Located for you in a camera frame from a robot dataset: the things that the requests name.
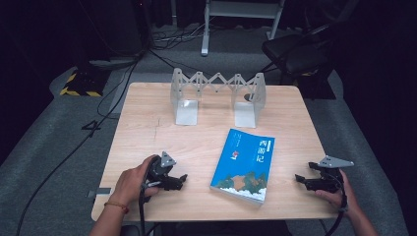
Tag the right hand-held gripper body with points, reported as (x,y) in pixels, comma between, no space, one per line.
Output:
(327,178)

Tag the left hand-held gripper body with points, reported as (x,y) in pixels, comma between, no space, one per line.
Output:
(158,170)

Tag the blue paperback book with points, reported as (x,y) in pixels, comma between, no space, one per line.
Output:
(244,164)

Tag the person's right hand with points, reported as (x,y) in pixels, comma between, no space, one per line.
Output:
(344,196)

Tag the person's left hand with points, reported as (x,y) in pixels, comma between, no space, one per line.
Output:
(131,183)

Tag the grey tape strip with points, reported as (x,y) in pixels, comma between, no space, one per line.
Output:
(100,191)

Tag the white extendable bookend rack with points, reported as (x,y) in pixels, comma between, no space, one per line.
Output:
(216,98)

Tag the black yellow striped base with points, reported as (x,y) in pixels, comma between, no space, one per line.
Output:
(83,83)

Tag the black office chair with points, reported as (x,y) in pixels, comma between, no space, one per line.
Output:
(295,52)

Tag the dark cabinet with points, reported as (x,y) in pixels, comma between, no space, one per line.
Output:
(114,26)

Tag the white metal stand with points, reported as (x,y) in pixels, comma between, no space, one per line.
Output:
(239,10)

